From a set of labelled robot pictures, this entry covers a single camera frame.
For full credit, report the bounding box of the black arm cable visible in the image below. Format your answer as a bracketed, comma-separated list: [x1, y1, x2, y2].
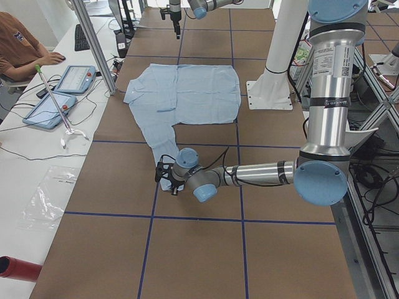
[199, 145, 300, 187]

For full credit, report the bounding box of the blue teach pendant far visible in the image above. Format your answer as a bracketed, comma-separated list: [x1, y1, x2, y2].
[54, 65, 96, 95]

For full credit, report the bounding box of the white rod stand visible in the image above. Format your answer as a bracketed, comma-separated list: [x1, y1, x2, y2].
[60, 128, 89, 149]

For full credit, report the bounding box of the clear plastic bag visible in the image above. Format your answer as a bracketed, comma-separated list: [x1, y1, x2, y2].
[17, 166, 80, 232]

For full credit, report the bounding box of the light blue button-up shirt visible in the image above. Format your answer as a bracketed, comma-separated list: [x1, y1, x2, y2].
[123, 63, 242, 192]

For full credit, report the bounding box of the person's right hand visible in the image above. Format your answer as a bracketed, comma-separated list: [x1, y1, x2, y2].
[44, 52, 65, 65]

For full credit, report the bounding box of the blue teach pendant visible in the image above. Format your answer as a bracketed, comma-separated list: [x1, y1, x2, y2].
[54, 65, 96, 95]
[22, 92, 77, 130]

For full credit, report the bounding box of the person in brown shirt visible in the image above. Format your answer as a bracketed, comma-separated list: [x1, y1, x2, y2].
[1, 12, 49, 82]

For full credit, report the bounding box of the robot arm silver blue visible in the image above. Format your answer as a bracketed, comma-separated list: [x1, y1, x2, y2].
[168, 1, 367, 206]
[160, 0, 243, 39]

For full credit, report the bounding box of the black power adapter with label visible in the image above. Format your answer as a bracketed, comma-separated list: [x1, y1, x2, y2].
[115, 32, 128, 58]

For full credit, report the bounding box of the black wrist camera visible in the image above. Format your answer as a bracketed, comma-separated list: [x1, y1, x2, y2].
[155, 154, 174, 183]
[160, 5, 170, 21]

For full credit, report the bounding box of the black keyboard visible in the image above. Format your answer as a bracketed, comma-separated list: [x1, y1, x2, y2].
[74, 24, 90, 52]

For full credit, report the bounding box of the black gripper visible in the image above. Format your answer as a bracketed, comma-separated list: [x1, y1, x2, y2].
[170, 11, 181, 39]
[170, 176, 185, 196]

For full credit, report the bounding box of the aluminium frame post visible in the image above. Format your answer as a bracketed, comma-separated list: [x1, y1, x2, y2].
[71, 0, 117, 95]

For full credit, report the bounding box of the blue teach pendant near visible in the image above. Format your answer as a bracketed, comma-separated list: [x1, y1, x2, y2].
[22, 92, 77, 130]

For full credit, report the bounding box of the red cylinder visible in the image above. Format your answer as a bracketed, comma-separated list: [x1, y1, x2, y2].
[1, 256, 42, 282]

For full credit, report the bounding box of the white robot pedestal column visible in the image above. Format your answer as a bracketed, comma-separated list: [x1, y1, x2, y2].
[246, 0, 309, 110]

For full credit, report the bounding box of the pink rod green tip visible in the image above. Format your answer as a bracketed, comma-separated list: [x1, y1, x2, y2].
[35, 64, 74, 135]

